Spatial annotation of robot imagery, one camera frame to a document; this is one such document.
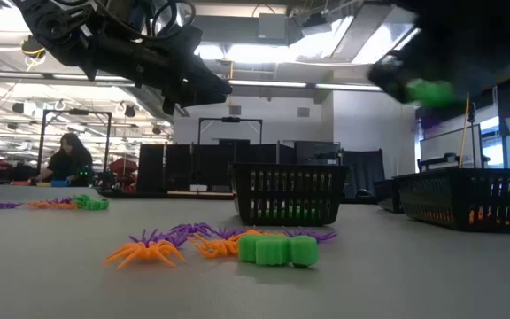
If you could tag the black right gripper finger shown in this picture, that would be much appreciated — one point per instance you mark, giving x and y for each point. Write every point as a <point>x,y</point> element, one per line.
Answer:
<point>392,75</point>

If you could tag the black tripod stand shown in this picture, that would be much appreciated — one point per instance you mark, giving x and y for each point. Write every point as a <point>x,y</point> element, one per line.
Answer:
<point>472,113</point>

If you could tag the black metal rig frame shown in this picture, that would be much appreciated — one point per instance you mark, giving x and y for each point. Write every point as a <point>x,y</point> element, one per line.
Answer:
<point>79,112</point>
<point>230,119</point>

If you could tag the person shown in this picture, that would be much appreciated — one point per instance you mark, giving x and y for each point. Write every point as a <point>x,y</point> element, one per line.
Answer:
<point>71,161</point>

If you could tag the neighbouring work table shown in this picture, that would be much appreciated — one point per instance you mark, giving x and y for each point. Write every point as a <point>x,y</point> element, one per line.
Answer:
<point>184,194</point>

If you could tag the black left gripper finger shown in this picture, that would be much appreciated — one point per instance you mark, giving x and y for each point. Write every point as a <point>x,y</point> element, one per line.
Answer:
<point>202,100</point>
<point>206,82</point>

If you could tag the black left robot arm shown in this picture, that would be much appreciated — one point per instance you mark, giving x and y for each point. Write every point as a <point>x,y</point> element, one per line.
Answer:
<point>60,40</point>

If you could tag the grey table mat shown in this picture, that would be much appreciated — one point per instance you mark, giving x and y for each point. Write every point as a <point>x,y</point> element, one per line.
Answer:
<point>370,274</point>

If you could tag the long ceiling light bar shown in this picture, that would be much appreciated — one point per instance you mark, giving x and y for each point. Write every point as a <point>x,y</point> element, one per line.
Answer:
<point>272,83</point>

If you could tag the green plastic Halloween toy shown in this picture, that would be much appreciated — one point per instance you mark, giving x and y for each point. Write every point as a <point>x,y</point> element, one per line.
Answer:
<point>97,205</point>
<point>81,199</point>
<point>432,94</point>
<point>272,250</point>

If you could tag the black slotted plastic basket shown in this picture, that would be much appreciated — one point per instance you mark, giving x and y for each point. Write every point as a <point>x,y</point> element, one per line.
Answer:
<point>467,172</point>
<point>288,167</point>

